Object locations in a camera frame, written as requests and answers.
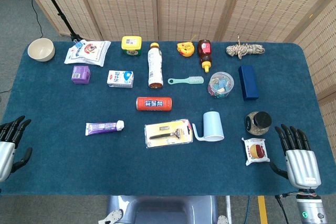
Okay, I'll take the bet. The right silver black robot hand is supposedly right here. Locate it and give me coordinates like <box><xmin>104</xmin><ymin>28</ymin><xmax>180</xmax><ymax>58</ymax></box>
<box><xmin>269</xmin><ymin>123</ymin><xmax>322</xmax><ymax>189</ymax></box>

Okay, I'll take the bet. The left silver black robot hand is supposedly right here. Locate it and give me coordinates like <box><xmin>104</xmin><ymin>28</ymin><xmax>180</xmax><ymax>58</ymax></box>
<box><xmin>0</xmin><ymin>115</ymin><xmax>33</xmax><ymax>183</ymax></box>

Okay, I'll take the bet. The purple toothpaste tube white cap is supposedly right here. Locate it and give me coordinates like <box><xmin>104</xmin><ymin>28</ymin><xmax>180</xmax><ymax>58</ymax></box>
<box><xmin>85</xmin><ymin>120</ymin><xmax>125</xmax><ymax>136</ymax></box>

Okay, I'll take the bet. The razor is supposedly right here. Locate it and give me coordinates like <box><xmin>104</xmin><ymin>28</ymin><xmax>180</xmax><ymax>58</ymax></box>
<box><xmin>144</xmin><ymin>119</ymin><xmax>194</xmax><ymax>149</ymax></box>

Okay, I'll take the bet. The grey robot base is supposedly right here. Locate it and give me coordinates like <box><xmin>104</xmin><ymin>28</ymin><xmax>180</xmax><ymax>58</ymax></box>
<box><xmin>99</xmin><ymin>195</ymin><xmax>232</xmax><ymax>224</ymax></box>

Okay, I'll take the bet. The white snack packet fruit picture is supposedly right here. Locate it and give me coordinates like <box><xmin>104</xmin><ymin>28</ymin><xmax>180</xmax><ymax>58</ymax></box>
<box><xmin>241</xmin><ymin>137</ymin><xmax>271</xmax><ymax>167</ymax></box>

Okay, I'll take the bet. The glass jar black lid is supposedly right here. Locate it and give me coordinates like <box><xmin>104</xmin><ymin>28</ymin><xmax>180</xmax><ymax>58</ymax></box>
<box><xmin>245</xmin><ymin>111</ymin><xmax>272</xmax><ymax>136</ymax></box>

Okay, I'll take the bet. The blue tablecloth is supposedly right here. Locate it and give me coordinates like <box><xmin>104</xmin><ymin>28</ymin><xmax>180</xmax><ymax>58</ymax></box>
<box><xmin>0</xmin><ymin>40</ymin><xmax>336</xmax><ymax>196</ymax></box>

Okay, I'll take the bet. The white pole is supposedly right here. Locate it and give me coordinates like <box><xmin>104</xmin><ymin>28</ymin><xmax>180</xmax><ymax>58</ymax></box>
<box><xmin>225</xmin><ymin>195</ymin><xmax>233</xmax><ymax>224</ymax></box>

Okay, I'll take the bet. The light blue plastic mug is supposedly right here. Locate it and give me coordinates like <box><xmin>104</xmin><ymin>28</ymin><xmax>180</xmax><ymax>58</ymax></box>
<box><xmin>192</xmin><ymin>111</ymin><xmax>225</xmax><ymax>142</ymax></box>

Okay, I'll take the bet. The dark blue rectangular box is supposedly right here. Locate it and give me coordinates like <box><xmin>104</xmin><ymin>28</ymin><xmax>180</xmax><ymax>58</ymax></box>
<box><xmin>238</xmin><ymin>65</ymin><xmax>260</xmax><ymax>101</ymax></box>

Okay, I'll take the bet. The small purple carton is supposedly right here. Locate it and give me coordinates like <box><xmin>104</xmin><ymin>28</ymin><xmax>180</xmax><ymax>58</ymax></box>
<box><xmin>71</xmin><ymin>65</ymin><xmax>91</xmax><ymax>85</ymax></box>

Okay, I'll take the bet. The beige bowl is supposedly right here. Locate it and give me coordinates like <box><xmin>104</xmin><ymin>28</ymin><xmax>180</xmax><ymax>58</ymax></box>
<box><xmin>27</xmin><ymin>38</ymin><xmax>56</xmax><ymax>62</ymax></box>

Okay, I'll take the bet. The clear jar of binder clips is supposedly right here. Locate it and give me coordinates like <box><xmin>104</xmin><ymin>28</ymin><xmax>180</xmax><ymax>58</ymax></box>
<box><xmin>207</xmin><ymin>71</ymin><xmax>235</xmax><ymax>99</ymax></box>

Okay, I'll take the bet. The white snack bag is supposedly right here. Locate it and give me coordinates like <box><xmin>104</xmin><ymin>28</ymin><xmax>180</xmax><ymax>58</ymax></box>
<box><xmin>64</xmin><ymin>39</ymin><xmax>112</xmax><ymax>67</ymax></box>

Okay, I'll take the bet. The white blue milk carton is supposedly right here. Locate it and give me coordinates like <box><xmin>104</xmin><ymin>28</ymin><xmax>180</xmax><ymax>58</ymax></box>
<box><xmin>107</xmin><ymin>70</ymin><xmax>134</xmax><ymax>89</ymax></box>

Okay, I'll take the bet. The mint green brush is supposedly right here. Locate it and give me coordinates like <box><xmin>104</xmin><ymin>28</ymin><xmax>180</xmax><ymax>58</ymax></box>
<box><xmin>167</xmin><ymin>76</ymin><xmax>204</xmax><ymax>86</ymax></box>

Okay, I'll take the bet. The honey bottle yellow nozzle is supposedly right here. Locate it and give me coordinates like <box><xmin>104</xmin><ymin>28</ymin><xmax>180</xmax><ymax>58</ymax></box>
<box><xmin>197</xmin><ymin>39</ymin><xmax>212</xmax><ymax>73</ymax></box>

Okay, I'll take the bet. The black tripod stand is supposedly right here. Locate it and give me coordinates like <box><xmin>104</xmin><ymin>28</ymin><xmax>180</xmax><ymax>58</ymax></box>
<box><xmin>33</xmin><ymin>0</ymin><xmax>84</xmax><ymax>42</ymax></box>

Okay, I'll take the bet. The orange soda can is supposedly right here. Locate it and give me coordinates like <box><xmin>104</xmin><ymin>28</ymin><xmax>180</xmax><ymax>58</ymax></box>
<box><xmin>135</xmin><ymin>97</ymin><xmax>173</xmax><ymax>112</ymax></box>

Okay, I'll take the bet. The yellow tape measure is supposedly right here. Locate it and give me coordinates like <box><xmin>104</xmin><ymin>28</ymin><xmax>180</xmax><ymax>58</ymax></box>
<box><xmin>176</xmin><ymin>40</ymin><xmax>195</xmax><ymax>58</ymax></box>

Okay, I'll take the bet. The green jar yellow lid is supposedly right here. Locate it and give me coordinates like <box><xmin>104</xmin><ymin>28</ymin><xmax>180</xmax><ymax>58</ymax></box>
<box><xmin>121</xmin><ymin>35</ymin><xmax>143</xmax><ymax>57</ymax></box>

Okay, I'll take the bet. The tea bottle yellow cap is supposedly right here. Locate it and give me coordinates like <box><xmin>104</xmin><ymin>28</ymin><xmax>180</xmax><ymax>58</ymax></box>
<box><xmin>148</xmin><ymin>42</ymin><xmax>164</xmax><ymax>89</ymax></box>

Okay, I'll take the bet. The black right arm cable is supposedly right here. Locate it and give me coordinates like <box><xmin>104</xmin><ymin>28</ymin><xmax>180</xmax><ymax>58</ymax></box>
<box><xmin>275</xmin><ymin>194</ymin><xmax>299</xmax><ymax>224</ymax></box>

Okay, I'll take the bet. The beige rope bundle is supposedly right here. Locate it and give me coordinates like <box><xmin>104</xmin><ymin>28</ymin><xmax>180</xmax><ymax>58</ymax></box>
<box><xmin>226</xmin><ymin>34</ymin><xmax>266</xmax><ymax>60</ymax></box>

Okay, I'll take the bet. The black floor cable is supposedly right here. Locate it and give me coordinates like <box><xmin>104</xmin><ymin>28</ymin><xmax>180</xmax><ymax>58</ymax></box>
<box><xmin>30</xmin><ymin>0</ymin><xmax>44</xmax><ymax>38</ymax></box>

